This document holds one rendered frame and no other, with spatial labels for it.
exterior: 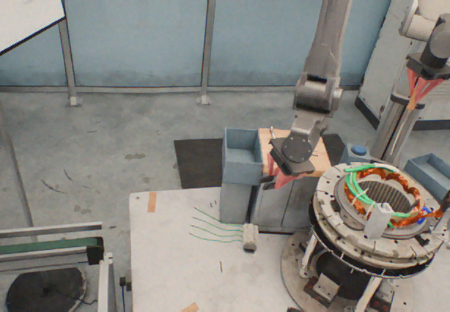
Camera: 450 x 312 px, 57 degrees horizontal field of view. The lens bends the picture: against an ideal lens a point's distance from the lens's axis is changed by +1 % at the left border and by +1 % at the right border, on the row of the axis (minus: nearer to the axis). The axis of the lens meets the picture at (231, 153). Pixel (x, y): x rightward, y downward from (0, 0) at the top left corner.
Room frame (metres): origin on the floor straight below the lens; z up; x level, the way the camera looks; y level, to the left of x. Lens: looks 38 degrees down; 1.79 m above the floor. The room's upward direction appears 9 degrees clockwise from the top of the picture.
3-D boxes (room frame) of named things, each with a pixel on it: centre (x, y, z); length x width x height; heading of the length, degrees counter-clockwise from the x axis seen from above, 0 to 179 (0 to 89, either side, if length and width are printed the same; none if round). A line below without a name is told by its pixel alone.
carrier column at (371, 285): (0.65, -0.40, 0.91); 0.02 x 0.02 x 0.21
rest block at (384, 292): (0.71, -0.48, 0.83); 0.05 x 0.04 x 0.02; 157
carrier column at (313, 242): (0.77, -0.26, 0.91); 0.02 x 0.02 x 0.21
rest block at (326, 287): (0.69, -0.31, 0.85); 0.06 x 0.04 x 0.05; 55
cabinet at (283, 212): (0.99, -0.18, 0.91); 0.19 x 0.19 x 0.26; 7
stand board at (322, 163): (0.99, -0.18, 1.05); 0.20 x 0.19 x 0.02; 97
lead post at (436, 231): (0.70, -0.50, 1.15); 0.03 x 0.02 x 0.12; 95
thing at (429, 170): (0.96, -0.65, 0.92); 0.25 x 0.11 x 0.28; 35
